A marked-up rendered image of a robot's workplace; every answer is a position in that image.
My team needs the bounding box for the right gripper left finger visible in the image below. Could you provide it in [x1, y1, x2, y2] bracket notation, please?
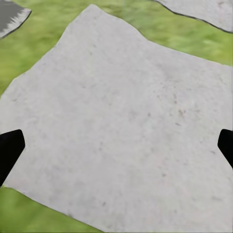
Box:
[0, 129, 25, 187]

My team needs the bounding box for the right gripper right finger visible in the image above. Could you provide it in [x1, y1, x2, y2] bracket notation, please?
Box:
[218, 129, 233, 167]

